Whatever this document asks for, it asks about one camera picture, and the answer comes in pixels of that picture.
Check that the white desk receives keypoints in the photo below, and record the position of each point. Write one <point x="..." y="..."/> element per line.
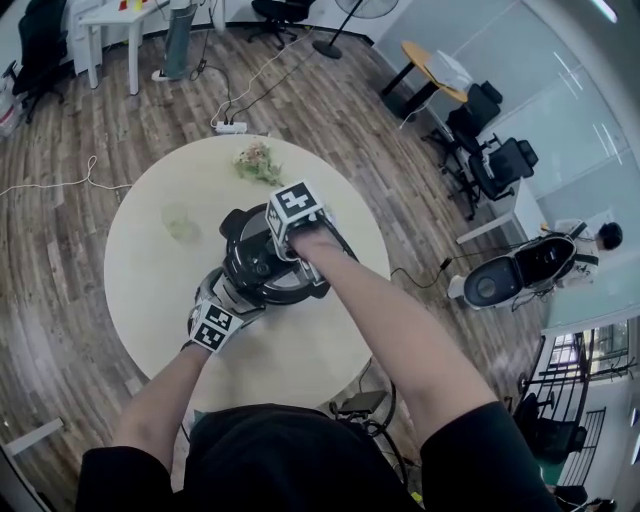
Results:
<point x="525" y="205"/>
<point x="120" y="17"/>

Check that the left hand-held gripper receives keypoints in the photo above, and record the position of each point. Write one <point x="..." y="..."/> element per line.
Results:
<point x="214" y="327"/>

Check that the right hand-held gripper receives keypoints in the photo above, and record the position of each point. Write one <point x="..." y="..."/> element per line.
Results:
<point x="292" y="207"/>

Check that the clear plastic storage box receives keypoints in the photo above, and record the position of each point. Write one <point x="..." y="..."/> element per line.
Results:
<point x="7" y="112"/>

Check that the black box under table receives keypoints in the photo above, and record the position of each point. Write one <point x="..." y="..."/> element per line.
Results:
<point x="362" y="402"/>

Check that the black standing fan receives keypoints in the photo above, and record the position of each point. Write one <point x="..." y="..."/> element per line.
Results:
<point x="327" y="47"/>

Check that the black metal rack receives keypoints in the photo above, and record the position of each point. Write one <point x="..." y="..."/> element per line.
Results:
<point x="565" y="370"/>

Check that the black pressure cooker lid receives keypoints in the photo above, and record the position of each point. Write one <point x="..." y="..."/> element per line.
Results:
<point x="260" y="280"/>

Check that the person's left forearm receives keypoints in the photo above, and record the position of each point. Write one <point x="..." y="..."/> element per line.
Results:
<point x="160" y="395"/>

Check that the round yellow side table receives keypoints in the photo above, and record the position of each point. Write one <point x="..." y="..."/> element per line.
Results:
<point x="417" y="57"/>

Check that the white open-lid appliance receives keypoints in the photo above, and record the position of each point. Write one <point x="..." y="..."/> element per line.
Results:
<point x="492" y="285"/>

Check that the clear glass vessel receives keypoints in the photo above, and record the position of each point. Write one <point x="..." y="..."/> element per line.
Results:
<point x="179" y="223"/>

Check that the person's black shirt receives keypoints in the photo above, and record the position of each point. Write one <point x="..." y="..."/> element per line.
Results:
<point x="280" y="460"/>

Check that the white bag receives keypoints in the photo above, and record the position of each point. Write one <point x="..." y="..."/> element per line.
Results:
<point x="450" y="70"/>

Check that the grey tower column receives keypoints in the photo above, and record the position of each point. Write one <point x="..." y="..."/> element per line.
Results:
<point x="177" y="45"/>

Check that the white power strip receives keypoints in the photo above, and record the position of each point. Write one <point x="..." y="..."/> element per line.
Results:
<point x="230" y="128"/>

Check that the black office chair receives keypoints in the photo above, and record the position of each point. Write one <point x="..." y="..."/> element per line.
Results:
<point x="550" y="435"/>
<point x="42" y="45"/>
<point x="280" y="15"/>
<point x="500" y="170"/>
<point x="472" y="117"/>

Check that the person's right forearm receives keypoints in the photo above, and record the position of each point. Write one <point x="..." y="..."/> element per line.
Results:
<point x="380" y="340"/>

